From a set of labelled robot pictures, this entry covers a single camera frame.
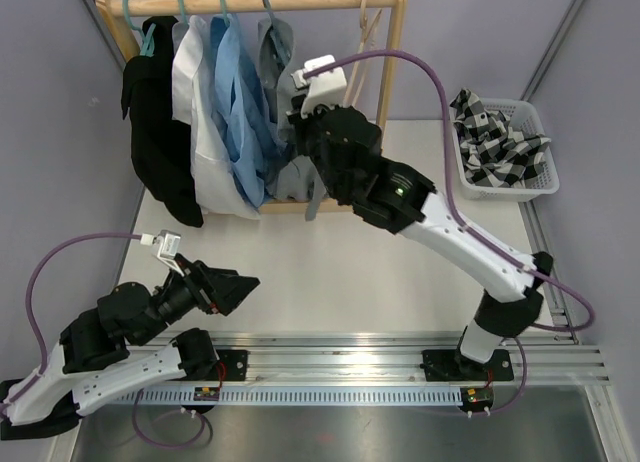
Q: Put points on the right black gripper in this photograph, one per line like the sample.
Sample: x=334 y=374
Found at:
x=302 y=123

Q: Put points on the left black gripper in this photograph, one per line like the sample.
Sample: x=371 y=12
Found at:
x=215 y=289

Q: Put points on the grey shirt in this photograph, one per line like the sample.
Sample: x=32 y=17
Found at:
x=294 y=177

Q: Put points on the wooden hanger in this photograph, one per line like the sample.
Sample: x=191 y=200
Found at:
x=368 y=27

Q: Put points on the blue-grey hanger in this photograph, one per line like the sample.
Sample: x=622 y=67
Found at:
x=268 y=9

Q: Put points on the black white checkered shirt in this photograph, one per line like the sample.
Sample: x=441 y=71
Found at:
x=493 y=152

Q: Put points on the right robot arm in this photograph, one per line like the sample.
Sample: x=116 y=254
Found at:
x=345 y=148

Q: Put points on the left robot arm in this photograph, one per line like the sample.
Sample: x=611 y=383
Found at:
x=89 y=367

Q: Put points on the light blue shirt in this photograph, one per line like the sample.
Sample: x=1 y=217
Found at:
x=254 y=149

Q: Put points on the teal hanger of blue shirt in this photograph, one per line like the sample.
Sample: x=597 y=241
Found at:
x=225 y=13

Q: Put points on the teal hanger of black shirt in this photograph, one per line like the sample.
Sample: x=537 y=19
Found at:
x=148 y=44

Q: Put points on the teal hanger of white shirt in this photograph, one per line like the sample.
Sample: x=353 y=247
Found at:
x=183 y=11

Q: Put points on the white plastic basket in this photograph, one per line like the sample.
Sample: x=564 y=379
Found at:
x=523 y=116

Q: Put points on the wooden clothes rack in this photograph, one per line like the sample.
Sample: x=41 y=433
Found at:
x=112 y=14

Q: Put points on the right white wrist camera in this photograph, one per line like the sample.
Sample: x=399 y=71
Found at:
x=327 y=89

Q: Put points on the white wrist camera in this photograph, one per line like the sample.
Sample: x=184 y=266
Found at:
x=327 y=89
x=164 y=247

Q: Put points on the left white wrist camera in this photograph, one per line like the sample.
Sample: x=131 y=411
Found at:
x=164 y=247

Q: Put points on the aluminium mounting rail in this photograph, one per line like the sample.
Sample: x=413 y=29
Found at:
x=386 y=369

